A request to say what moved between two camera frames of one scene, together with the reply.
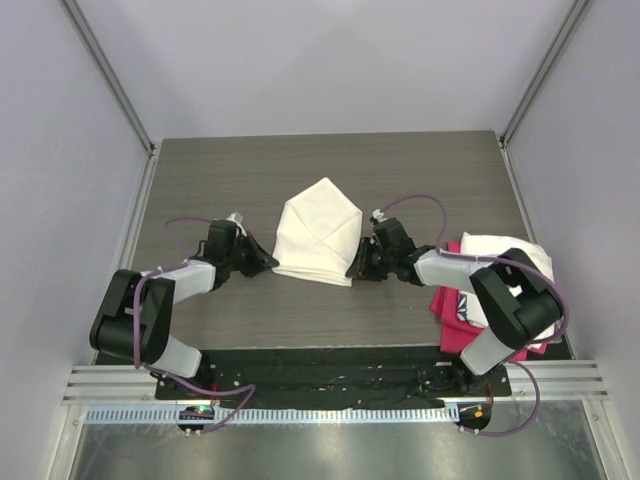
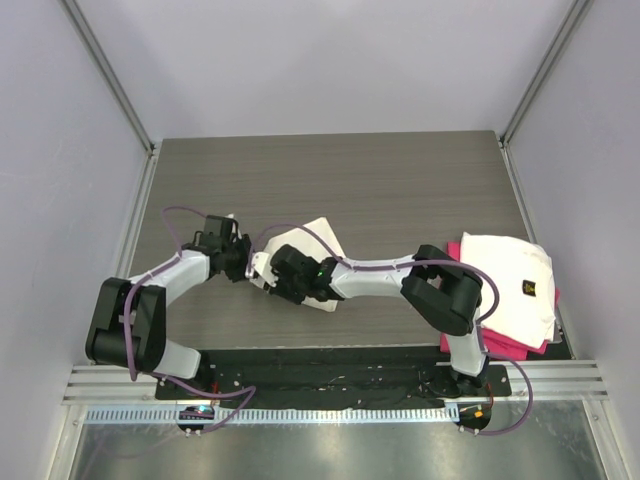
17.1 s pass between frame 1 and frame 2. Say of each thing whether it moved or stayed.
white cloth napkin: moved
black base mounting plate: stayed
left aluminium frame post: stayed
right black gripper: moved
